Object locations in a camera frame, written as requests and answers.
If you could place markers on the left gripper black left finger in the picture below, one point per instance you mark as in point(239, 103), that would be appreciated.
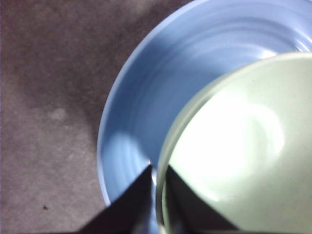
point(129, 207)

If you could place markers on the green ribbed bowl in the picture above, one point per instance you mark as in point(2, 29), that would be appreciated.
point(243, 136)

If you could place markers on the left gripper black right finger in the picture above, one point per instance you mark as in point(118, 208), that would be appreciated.
point(185, 209)

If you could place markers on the blue round plate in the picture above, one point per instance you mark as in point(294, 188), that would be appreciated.
point(151, 85)

